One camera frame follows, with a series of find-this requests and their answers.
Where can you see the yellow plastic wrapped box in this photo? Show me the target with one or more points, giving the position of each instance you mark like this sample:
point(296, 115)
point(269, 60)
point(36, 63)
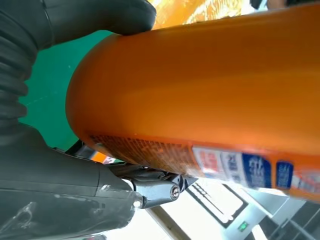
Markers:
point(200, 10)

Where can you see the green table mat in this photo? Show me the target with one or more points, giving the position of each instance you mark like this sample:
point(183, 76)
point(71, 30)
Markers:
point(50, 99)

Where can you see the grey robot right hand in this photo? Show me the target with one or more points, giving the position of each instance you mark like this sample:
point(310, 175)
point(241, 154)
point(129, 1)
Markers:
point(62, 192)

